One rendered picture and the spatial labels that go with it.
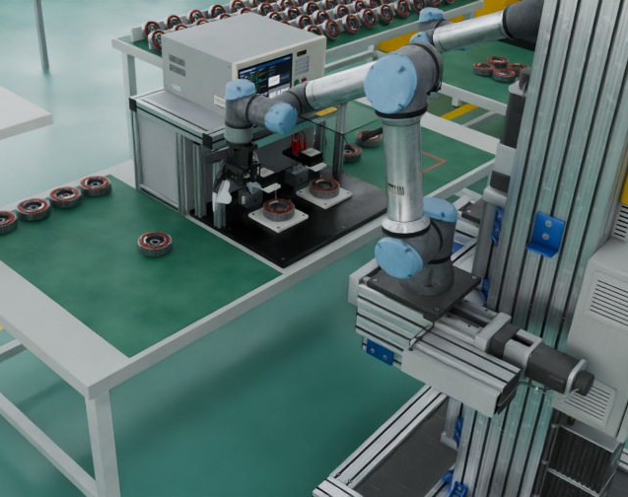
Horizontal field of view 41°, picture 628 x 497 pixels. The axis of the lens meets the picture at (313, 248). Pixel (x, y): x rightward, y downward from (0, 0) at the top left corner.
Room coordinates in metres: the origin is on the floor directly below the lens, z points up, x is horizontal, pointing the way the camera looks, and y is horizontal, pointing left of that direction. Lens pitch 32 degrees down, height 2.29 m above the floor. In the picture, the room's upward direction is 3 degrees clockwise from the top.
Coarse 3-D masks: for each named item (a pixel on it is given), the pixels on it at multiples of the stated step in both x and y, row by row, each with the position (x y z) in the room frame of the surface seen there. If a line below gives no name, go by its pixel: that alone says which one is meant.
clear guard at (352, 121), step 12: (324, 108) 2.89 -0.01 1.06; (348, 108) 2.90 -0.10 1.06; (360, 108) 2.91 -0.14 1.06; (312, 120) 2.78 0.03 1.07; (324, 120) 2.78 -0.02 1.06; (336, 120) 2.79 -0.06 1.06; (348, 120) 2.79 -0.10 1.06; (360, 120) 2.80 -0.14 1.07; (372, 120) 2.80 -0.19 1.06; (336, 132) 2.69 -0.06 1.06; (348, 132) 2.70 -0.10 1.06; (360, 132) 2.73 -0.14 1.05; (348, 144) 2.66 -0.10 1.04; (360, 144) 2.69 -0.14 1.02; (372, 144) 2.72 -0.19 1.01
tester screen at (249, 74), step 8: (288, 56) 2.79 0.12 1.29; (264, 64) 2.71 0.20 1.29; (272, 64) 2.74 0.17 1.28; (280, 64) 2.76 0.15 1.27; (288, 64) 2.79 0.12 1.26; (240, 72) 2.62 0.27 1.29; (248, 72) 2.65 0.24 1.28; (256, 72) 2.68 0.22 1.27; (264, 72) 2.71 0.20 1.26; (272, 72) 2.74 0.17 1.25; (280, 72) 2.76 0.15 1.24; (248, 80) 2.65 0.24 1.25; (256, 80) 2.68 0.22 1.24; (264, 80) 2.71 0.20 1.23; (288, 80) 2.80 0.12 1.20; (256, 88) 2.68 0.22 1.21; (264, 88) 2.71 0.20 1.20; (272, 88) 2.74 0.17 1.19; (264, 96) 2.71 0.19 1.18
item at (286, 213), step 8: (272, 200) 2.62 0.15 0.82; (280, 200) 2.63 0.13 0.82; (288, 200) 2.63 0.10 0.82; (264, 208) 2.57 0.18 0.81; (272, 208) 2.60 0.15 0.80; (288, 208) 2.57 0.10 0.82; (264, 216) 2.56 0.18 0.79; (272, 216) 2.53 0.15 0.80; (280, 216) 2.54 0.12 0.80; (288, 216) 2.55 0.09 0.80
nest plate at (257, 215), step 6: (258, 210) 2.61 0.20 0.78; (252, 216) 2.57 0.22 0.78; (258, 216) 2.57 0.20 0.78; (294, 216) 2.58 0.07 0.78; (300, 216) 2.58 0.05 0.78; (306, 216) 2.59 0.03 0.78; (264, 222) 2.53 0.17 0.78; (270, 222) 2.53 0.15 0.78; (276, 222) 2.53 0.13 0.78; (282, 222) 2.53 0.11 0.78; (288, 222) 2.54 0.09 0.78; (294, 222) 2.54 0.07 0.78; (270, 228) 2.51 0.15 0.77; (276, 228) 2.49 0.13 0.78; (282, 228) 2.50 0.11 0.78
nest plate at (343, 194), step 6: (300, 192) 2.76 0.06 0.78; (306, 192) 2.76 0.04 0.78; (342, 192) 2.77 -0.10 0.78; (348, 192) 2.78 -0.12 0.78; (306, 198) 2.73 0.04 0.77; (312, 198) 2.72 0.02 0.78; (318, 198) 2.72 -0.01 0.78; (330, 198) 2.72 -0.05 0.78; (336, 198) 2.73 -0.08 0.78; (342, 198) 2.73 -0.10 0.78; (318, 204) 2.69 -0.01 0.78; (324, 204) 2.68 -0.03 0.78; (330, 204) 2.68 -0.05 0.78
